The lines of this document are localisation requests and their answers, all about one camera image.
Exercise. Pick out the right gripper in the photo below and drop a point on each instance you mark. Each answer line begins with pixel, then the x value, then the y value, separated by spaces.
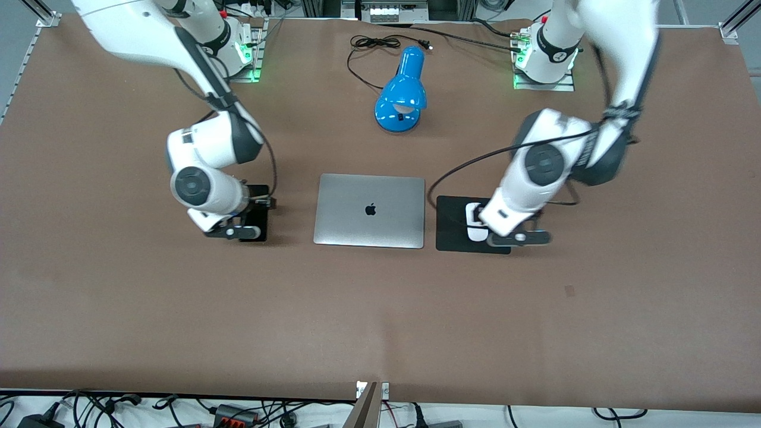
pixel 254 203

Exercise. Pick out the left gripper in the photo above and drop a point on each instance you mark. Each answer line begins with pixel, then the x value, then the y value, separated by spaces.
pixel 476 214

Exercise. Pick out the black phone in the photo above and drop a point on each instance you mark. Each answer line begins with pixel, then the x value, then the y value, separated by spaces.
pixel 257 217

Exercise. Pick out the white computer mouse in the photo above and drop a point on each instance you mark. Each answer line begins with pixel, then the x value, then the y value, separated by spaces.
pixel 475 233

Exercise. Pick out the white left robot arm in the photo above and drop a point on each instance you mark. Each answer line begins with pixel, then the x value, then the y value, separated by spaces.
pixel 624 35

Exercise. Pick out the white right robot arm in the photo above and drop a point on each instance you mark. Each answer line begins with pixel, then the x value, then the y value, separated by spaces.
pixel 202 142

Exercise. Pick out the black mouse pad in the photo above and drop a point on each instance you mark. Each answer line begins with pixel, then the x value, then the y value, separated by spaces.
pixel 452 235

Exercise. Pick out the silver closed laptop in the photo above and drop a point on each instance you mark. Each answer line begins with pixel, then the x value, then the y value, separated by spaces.
pixel 357 220

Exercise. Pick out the blue desk lamp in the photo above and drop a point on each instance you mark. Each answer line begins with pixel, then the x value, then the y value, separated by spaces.
pixel 404 89

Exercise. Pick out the grey adapter with orange connectors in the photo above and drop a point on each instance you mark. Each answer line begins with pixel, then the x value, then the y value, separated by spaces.
pixel 235 416

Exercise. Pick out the black plug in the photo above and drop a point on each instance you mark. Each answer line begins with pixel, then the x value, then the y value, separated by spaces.
pixel 418 416

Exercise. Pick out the white power strip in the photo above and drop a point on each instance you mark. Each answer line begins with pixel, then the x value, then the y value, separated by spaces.
pixel 389 13

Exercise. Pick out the black power adapter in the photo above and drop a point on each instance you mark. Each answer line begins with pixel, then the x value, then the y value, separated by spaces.
pixel 38 422

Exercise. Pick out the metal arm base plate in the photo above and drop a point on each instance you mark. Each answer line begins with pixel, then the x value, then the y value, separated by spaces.
pixel 247 76
pixel 565 86

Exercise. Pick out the small metal bracket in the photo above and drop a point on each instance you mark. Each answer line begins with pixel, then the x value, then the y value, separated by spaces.
pixel 384 390

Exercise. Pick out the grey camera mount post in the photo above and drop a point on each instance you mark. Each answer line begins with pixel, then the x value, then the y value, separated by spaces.
pixel 364 413

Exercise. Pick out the aluminium frame profile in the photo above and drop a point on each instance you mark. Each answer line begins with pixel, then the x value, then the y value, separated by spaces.
pixel 47 19
pixel 730 32

